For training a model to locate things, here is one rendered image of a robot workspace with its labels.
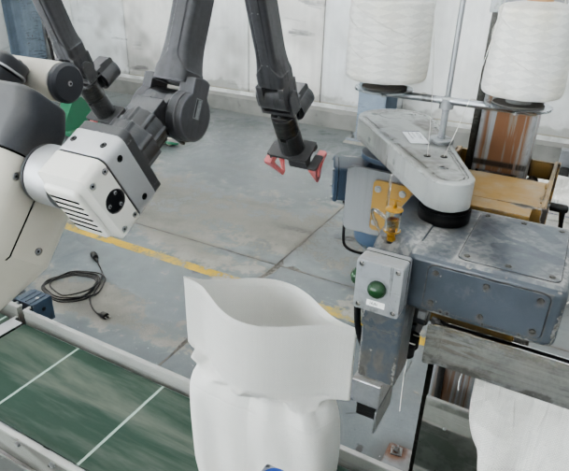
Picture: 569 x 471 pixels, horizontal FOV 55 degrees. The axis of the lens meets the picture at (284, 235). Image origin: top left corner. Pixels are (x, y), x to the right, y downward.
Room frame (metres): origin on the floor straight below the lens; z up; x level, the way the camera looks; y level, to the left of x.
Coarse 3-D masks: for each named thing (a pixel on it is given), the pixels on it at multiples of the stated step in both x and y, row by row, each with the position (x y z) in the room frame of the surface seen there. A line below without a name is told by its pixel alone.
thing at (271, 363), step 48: (192, 288) 1.13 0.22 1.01; (240, 288) 1.15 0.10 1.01; (288, 288) 1.14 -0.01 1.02; (192, 336) 1.14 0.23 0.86; (240, 336) 0.97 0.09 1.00; (288, 336) 0.96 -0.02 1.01; (336, 336) 0.97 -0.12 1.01; (192, 384) 1.07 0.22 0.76; (240, 384) 0.97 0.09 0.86; (288, 384) 0.96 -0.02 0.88; (336, 384) 0.96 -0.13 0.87; (192, 432) 1.07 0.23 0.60; (240, 432) 0.99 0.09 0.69; (288, 432) 0.94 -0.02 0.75; (336, 432) 0.98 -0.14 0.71
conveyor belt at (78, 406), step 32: (0, 352) 1.64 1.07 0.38; (32, 352) 1.65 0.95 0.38; (64, 352) 1.65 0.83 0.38; (0, 384) 1.47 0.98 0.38; (32, 384) 1.47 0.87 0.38; (64, 384) 1.48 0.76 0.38; (96, 384) 1.48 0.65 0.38; (128, 384) 1.49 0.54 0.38; (0, 416) 1.32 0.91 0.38; (32, 416) 1.33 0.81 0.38; (64, 416) 1.33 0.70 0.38; (96, 416) 1.33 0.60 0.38; (128, 416) 1.34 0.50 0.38; (160, 416) 1.34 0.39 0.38; (64, 448) 1.20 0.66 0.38; (96, 448) 1.20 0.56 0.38; (128, 448) 1.21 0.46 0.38; (160, 448) 1.21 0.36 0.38; (192, 448) 1.21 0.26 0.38
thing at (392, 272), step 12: (372, 252) 0.76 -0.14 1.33; (384, 252) 0.76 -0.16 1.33; (360, 264) 0.74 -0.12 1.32; (372, 264) 0.73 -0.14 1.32; (384, 264) 0.72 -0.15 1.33; (396, 264) 0.72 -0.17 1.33; (408, 264) 0.73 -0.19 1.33; (360, 276) 0.73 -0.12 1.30; (372, 276) 0.73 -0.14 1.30; (384, 276) 0.72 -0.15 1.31; (396, 276) 0.71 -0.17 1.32; (360, 288) 0.73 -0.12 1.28; (396, 288) 0.71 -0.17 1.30; (360, 300) 0.73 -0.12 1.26; (384, 300) 0.71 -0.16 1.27; (396, 300) 0.71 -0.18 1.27; (384, 312) 0.71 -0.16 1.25; (396, 312) 0.70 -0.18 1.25
